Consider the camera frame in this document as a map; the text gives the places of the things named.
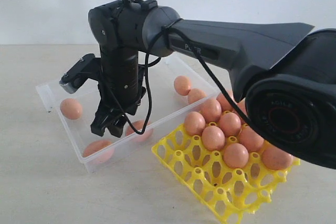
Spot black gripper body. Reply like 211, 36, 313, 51
95, 48, 142, 119

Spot brown egg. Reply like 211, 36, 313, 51
202, 125, 225, 151
125, 120, 154, 143
82, 140, 116, 164
60, 98, 83, 120
217, 112, 241, 136
238, 126, 264, 152
233, 100, 248, 121
174, 76, 192, 96
216, 90, 236, 112
223, 143, 249, 168
184, 111, 206, 136
200, 98, 222, 123
187, 88, 206, 104
261, 146, 293, 170

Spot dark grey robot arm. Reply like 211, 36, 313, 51
88, 0, 335, 168

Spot clear plastic storage box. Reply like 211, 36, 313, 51
40, 53, 216, 173

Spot yellow plastic egg tray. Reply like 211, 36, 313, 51
152, 124, 292, 223

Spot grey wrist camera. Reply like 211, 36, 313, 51
59, 54, 97, 94

